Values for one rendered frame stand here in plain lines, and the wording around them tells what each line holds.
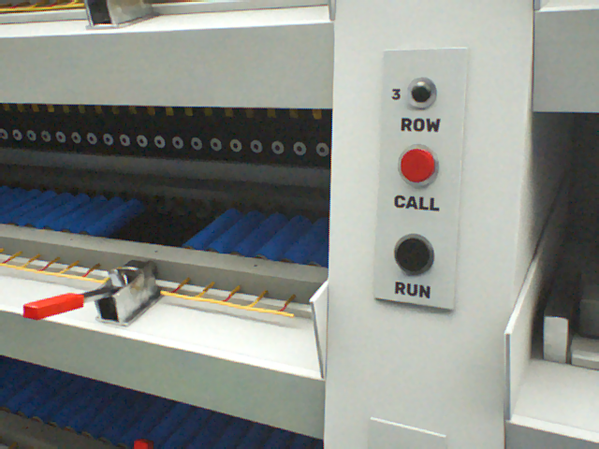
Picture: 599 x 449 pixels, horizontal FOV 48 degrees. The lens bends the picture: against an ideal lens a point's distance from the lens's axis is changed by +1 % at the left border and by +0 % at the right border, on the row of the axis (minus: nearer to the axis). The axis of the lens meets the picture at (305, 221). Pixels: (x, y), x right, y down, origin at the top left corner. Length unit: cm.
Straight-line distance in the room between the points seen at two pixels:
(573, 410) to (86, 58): 34
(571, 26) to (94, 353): 35
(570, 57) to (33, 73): 33
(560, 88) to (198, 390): 27
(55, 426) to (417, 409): 40
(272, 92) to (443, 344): 16
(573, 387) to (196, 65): 26
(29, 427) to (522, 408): 45
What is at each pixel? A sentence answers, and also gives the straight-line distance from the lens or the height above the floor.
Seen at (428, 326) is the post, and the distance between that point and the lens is 34.
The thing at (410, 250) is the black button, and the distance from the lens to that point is 32.
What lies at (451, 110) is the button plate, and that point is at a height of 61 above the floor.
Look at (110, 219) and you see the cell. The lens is 57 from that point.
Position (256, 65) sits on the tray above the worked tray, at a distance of 37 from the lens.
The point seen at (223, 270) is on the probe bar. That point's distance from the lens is 44.
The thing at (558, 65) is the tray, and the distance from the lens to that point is 32.
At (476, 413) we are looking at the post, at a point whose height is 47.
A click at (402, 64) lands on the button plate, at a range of 33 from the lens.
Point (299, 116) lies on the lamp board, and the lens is 53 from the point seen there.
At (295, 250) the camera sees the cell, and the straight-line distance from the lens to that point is 46.
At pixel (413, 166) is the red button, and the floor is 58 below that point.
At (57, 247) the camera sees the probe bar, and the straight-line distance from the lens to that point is 54.
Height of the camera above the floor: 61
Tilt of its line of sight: 9 degrees down
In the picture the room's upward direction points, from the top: 1 degrees clockwise
